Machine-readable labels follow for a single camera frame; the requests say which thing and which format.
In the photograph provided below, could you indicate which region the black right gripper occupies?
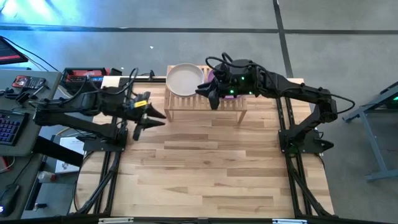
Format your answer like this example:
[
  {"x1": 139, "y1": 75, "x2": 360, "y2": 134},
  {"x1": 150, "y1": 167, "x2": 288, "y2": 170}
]
[{"x1": 195, "y1": 59, "x2": 261, "y2": 111}]

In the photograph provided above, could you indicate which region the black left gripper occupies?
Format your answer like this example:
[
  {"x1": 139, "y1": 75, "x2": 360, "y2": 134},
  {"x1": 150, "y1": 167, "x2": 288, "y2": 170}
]
[{"x1": 123, "y1": 91, "x2": 167, "y2": 141}]

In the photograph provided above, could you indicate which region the purple plate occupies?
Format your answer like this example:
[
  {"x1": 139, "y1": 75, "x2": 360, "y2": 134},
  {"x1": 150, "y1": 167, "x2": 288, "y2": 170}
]
[{"x1": 207, "y1": 68, "x2": 243, "y2": 101}]

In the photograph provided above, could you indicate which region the beige grey plate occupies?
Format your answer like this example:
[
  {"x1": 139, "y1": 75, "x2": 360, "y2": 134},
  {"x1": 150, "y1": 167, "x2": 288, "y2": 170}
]
[{"x1": 165, "y1": 62, "x2": 205, "y2": 98}]

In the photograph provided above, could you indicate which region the wooden slatted shelf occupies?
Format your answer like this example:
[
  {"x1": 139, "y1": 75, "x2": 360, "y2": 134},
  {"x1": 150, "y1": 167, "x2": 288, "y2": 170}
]
[{"x1": 164, "y1": 64, "x2": 249, "y2": 124}]

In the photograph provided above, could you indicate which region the red tool case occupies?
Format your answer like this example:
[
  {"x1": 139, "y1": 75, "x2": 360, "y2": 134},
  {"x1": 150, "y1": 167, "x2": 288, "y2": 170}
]
[{"x1": 60, "y1": 67, "x2": 112, "y2": 94}]

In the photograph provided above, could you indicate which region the white booklet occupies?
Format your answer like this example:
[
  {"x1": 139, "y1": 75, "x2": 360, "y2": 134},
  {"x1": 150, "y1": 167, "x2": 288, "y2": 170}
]
[{"x1": 55, "y1": 136, "x2": 85, "y2": 174}]

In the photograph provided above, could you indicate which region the black desk support beam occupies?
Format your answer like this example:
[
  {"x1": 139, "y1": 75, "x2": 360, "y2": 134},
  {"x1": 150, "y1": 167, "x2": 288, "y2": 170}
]
[{"x1": 32, "y1": 136, "x2": 85, "y2": 167}]

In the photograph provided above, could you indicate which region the white label strip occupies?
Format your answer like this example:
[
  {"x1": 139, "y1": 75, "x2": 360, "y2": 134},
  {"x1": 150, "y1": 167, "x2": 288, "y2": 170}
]
[
  {"x1": 272, "y1": 218, "x2": 308, "y2": 224},
  {"x1": 98, "y1": 217, "x2": 134, "y2": 224}
]

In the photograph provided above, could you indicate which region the grey side desk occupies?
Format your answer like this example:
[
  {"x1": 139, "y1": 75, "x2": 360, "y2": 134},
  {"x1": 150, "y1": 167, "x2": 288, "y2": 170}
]
[{"x1": 0, "y1": 70, "x2": 63, "y2": 220}]

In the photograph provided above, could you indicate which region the clear bottle red cap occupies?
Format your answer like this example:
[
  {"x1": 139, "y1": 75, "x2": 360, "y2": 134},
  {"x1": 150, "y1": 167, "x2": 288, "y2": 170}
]
[{"x1": 37, "y1": 170, "x2": 58, "y2": 184}]

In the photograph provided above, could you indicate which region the black handheld tool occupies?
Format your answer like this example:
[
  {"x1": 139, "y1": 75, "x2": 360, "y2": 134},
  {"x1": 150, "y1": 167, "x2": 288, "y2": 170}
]
[{"x1": 14, "y1": 84, "x2": 45, "y2": 106}]

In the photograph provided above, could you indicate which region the red black handheld device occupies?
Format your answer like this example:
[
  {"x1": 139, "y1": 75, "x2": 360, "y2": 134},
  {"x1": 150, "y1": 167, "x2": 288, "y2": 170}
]
[{"x1": 11, "y1": 75, "x2": 47, "y2": 90}]

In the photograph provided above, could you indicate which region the backlit black keyboard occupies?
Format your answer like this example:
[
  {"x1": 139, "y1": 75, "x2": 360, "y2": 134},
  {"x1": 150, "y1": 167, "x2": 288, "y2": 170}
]
[{"x1": 0, "y1": 109, "x2": 31, "y2": 147}]

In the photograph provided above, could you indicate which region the black computer mouse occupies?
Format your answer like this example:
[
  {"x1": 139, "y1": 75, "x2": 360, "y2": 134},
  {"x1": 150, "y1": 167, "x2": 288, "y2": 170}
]
[{"x1": 0, "y1": 184, "x2": 21, "y2": 218}]

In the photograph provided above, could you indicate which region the grey metal stand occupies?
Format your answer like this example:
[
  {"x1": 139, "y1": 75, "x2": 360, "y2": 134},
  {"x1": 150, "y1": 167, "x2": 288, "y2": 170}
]
[{"x1": 341, "y1": 81, "x2": 398, "y2": 182}]

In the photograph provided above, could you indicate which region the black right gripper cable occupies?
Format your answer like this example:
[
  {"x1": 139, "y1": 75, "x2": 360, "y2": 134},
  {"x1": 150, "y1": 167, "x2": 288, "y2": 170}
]
[{"x1": 205, "y1": 52, "x2": 234, "y2": 74}]

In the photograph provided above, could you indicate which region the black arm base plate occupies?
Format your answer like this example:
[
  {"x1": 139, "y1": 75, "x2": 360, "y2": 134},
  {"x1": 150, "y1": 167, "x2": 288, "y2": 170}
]
[
  {"x1": 278, "y1": 128, "x2": 335, "y2": 155},
  {"x1": 83, "y1": 129, "x2": 128, "y2": 152}
]

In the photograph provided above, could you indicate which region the black aluminium table frame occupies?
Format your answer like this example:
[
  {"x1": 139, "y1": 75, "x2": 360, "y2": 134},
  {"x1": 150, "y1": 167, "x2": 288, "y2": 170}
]
[{"x1": 70, "y1": 77, "x2": 335, "y2": 218}]

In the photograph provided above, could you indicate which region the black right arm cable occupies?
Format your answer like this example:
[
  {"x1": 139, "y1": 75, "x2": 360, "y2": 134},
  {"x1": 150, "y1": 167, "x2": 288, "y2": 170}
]
[{"x1": 329, "y1": 93, "x2": 356, "y2": 121}]

